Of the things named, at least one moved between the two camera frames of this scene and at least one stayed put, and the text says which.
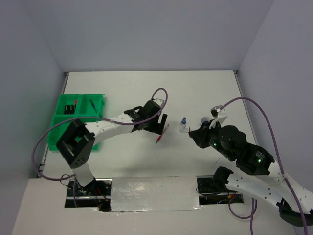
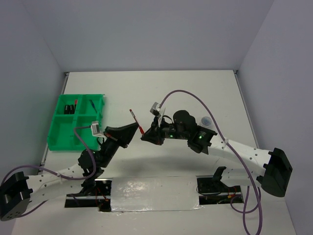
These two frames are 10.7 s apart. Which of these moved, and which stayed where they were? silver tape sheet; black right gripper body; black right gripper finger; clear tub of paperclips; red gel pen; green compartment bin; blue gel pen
Moved: black right gripper body; red gel pen; black right gripper finger
Stayed: clear tub of paperclips; blue gel pen; silver tape sheet; green compartment bin
